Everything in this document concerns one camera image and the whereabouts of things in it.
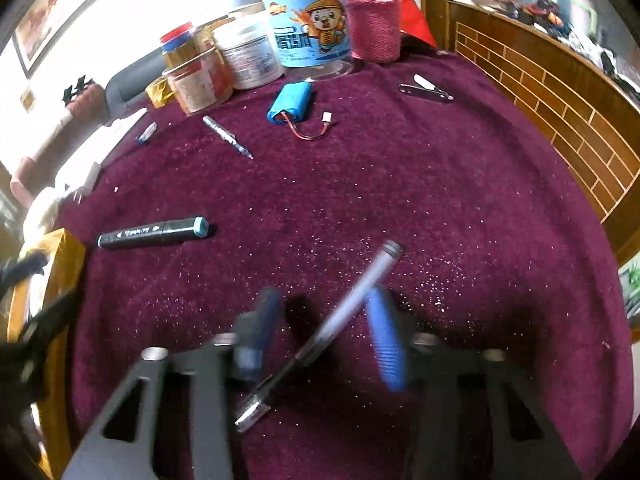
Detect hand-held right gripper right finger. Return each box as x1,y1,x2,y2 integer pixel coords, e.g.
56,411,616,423
364,286,583,480

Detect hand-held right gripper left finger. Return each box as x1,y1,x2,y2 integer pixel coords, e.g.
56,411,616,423
60,287,283,480

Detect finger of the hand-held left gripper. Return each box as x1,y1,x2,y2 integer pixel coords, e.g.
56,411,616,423
0,251,49,285
17,285,83,361

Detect yellow cardboard box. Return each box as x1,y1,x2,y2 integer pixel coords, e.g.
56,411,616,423
7,228,87,480

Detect clear gel pen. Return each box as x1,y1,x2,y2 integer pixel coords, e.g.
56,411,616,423
234,240,404,434

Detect white round bag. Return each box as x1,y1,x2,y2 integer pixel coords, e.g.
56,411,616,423
22,187,64,241

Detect black marker teal cap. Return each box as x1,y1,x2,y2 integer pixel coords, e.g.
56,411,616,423
97,216,210,251

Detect white papers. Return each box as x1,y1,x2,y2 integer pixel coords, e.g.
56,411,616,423
54,107,149,197

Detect brown chair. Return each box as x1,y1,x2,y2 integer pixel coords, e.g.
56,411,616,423
10,82,109,202

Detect black spiky ornament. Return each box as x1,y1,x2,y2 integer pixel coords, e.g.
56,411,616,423
62,75,96,104

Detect dark grey sofa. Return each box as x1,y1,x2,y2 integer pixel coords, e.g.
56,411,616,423
105,52,169,111

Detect yellow tape roll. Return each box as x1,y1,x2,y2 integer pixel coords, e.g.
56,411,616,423
145,78,176,110

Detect clear jar orange label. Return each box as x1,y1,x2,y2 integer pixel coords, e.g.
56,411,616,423
162,45,235,115

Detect metal nail clipper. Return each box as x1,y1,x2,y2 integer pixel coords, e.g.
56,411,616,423
398,73,455,102

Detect white plastic jar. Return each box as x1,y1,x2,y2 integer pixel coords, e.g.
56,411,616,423
212,15,286,91

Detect red lid jar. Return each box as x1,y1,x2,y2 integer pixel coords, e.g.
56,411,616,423
160,21,201,68

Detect wooden brick-pattern counter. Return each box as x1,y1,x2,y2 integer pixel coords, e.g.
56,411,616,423
444,0,640,267

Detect clear jar cartoon label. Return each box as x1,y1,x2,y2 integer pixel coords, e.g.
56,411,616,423
263,0,356,81

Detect pink thermos knit sleeve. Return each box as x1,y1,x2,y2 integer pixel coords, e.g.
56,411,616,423
345,0,402,64

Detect red bag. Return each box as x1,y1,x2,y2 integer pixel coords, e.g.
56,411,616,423
397,0,437,49

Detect wooden pillar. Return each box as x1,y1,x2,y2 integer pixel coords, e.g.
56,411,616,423
417,0,451,51

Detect blue battery pack with wire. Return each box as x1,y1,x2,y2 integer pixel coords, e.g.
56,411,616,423
266,81,337,142

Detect bamboo wall poster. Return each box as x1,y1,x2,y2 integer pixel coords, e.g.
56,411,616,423
617,254,640,319

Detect framed wall painting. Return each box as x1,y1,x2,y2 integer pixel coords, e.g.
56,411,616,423
12,0,147,79

